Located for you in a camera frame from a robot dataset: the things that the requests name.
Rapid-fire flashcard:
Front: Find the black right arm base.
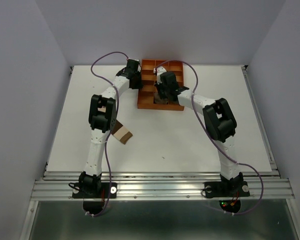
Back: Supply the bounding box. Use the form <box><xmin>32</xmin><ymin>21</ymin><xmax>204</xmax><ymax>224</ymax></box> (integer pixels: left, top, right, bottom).
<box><xmin>201</xmin><ymin>180</ymin><xmax>250</xmax><ymax>214</ymax></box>

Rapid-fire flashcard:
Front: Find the aluminium right side rail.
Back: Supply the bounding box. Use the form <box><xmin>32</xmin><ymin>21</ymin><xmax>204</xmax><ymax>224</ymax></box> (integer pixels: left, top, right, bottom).
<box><xmin>241</xmin><ymin>65</ymin><xmax>281</xmax><ymax>177</ymax></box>

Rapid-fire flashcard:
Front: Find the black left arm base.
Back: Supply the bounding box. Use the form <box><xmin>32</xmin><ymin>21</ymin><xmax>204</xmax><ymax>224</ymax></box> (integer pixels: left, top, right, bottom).
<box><xmin>68</xmin><ymin>182</ymin><xmax>118</xmax><ymax>218</ymax></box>

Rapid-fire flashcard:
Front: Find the aluminium front rail frame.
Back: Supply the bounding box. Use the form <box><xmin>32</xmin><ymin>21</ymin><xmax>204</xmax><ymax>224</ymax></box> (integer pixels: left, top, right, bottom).
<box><xmin>30</xmin><ymin>170</ymin><xmax>295</xmax><ymax>201</ymax></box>

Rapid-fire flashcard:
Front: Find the taupe sock with maroon cuff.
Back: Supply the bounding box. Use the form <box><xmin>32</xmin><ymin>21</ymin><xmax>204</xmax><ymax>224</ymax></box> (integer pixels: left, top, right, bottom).
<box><xmin>154</xmin><ymin>98</ymin><xmax>169</xmax><ymax>105</ymax></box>

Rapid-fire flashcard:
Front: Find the cream and brown sock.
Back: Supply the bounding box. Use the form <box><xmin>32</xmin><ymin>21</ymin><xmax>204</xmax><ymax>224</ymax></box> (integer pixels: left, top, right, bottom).
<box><xmin>97</xmin><ymin>120</ymin><xmax>133</xmax><ymax>145</ymax></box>

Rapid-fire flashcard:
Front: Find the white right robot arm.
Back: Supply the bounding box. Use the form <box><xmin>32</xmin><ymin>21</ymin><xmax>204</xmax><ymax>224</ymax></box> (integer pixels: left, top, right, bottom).
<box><xmin>155</xmin><ymin>67</ymin><xmax>240</xmax><ymax>195</ymax></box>

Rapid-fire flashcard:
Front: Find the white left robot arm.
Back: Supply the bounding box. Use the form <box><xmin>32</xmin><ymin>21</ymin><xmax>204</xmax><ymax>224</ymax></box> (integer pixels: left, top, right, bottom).
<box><xmin>80</xmin><ymin>58</ymin><xmax>143</xmax><ymax>197</ymax></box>

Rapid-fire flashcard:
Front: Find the orange compartment tray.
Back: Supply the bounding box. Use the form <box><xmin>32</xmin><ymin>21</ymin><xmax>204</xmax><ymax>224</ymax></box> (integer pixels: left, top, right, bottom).
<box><xmin>137</xmin><ymin>59</ymin><xmax>184</xmax><ymax>111</ymax></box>

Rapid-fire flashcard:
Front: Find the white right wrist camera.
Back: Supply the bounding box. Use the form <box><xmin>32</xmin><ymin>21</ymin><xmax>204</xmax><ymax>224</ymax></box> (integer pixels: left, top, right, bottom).
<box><xmin>153</xmin><ymin>66</ymin><xmax>167</xmax><ymax>85</ymax></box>

